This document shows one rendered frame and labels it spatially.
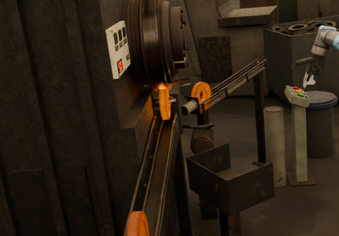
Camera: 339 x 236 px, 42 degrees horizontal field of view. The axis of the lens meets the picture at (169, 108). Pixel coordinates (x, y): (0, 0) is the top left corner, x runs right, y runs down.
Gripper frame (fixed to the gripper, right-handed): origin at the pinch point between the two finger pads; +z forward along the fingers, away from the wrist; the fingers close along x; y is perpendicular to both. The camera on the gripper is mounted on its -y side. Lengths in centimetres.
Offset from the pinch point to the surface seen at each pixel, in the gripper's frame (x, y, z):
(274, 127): -2.6, -9.3, 29.7
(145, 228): -145, -71, 25
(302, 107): 2.4, 4.7, 14.0
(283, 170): -1, 5, 57
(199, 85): -20, -61, 11
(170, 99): -62, -75, 9
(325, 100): 38.4, 27.9, 14.7
